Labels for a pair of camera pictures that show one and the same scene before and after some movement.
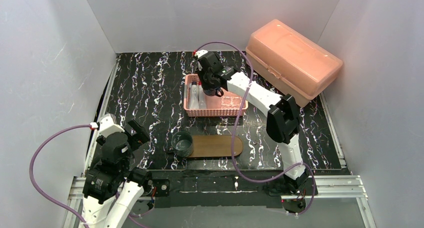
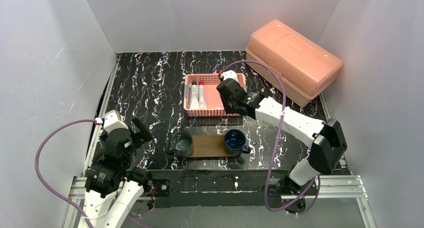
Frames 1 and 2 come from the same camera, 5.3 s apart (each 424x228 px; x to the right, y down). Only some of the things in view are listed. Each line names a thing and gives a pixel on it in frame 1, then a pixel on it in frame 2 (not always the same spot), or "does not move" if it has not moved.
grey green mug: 182,144 does not move
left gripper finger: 133,142 does not move
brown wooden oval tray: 215,146 does not move
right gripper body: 209,85 -> 226,89
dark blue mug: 213,91 -> 234,140
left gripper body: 131,137 does not move
